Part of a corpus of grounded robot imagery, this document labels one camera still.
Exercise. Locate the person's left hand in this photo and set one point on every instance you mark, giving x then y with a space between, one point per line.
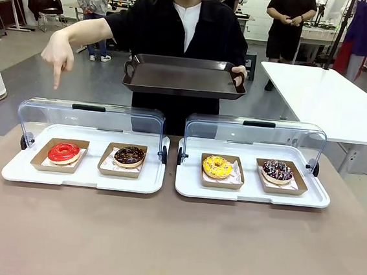
240 75

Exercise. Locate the bystander in black t-shirt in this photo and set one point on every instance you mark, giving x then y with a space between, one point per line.
285 24

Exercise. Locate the black tripod pole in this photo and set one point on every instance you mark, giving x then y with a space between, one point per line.
340 32

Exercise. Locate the dark brown serving tray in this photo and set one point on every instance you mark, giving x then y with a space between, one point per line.
182 77

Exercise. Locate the red glazed donut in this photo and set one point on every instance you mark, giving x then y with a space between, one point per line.
57 154

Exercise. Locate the brown cardboard donut box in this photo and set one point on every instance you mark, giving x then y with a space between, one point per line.
221 185
120 173
299 184
40 159

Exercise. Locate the bystander in purple apron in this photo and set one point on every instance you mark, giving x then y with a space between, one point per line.
363 28

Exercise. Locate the dark purple sprinkled donut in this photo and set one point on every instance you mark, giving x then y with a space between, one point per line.
285 173

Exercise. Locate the person's right hand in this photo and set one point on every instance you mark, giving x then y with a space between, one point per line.
60 52

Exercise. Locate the chair with black jacket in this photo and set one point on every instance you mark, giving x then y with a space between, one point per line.
46 4

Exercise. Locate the chocolate glazed donut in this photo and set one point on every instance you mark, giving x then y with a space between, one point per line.
136 157

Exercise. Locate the person's right forearm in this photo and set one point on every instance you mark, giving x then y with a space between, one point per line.
86 28

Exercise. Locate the yellow sprinkled donut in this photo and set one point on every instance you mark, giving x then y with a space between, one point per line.
211 169

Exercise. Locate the white background workbench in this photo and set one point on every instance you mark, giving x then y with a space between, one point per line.
317 33

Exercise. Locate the person in black shirt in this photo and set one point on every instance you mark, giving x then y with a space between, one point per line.
155 27

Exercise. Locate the white display tray base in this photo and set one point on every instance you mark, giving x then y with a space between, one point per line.
85 180
249 196

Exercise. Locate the clear plastic display lid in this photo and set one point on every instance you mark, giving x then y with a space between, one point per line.
91 117
255 133

